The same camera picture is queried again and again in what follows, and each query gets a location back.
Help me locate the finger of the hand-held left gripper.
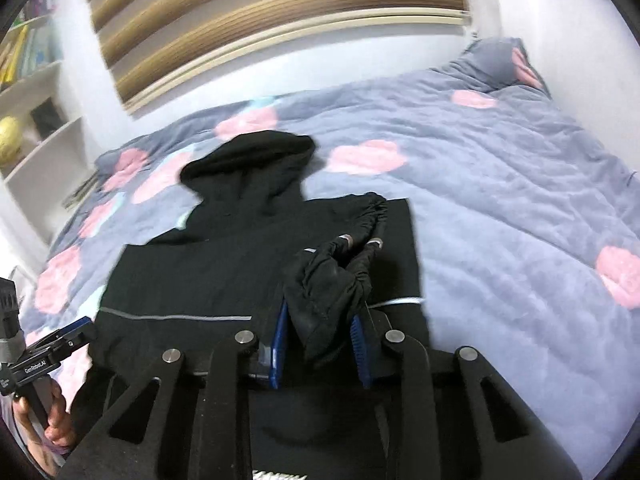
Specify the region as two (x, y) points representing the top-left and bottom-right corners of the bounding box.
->
(27, 315), (99, 359)

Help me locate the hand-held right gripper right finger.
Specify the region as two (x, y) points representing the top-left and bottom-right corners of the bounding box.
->
(350, 305), (583, 480)

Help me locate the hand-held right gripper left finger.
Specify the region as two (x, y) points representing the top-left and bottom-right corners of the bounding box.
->
(57, 303), (291, 480)

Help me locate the black hoodie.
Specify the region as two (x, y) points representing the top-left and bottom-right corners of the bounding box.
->
(70, 130), (436, 480)

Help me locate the person's left forearm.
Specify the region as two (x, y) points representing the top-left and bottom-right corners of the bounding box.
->
(6, 410), (68, 478)

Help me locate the person's left hand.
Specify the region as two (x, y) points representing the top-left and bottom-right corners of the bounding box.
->
(14, 379), (77, 454)

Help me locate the white bookshelf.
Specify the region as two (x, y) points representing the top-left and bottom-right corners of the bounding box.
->
(0, 0), (101, 271)

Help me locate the grey blanket with pink flowers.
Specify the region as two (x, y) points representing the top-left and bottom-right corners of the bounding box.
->
(20, 37), (640, 480)

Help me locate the yellow ball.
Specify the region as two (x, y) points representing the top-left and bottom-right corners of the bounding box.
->
(0, 116), (24, 163)

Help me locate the dark box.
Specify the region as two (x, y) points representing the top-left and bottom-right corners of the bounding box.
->
(31, 99), (64, 136)

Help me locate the row of books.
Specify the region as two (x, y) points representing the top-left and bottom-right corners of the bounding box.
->
(0, 0), (63, 86)

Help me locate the grey pillow with pink flowers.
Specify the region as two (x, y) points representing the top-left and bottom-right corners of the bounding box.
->
(445, 37), (551, 98)

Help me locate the brown striped window blind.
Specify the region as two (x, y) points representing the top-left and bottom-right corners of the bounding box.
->
(80, 0), (473, 116)

